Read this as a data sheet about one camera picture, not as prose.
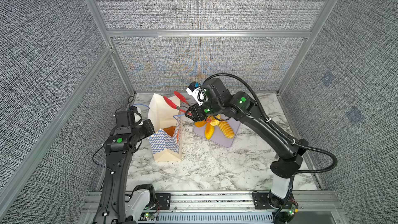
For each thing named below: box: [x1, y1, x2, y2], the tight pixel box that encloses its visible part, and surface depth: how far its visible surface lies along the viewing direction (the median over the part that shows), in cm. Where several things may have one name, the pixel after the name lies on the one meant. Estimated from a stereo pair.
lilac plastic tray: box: [193, 117, 241, 148], surface depth 97 cm
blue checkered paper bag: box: [148, 93, 183, 162], surface depth 79 cm
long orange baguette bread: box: [194, 119, 207, 128], surface depth 99 cm
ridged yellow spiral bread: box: [217, 120, 235, 139], surface depth 96 cm
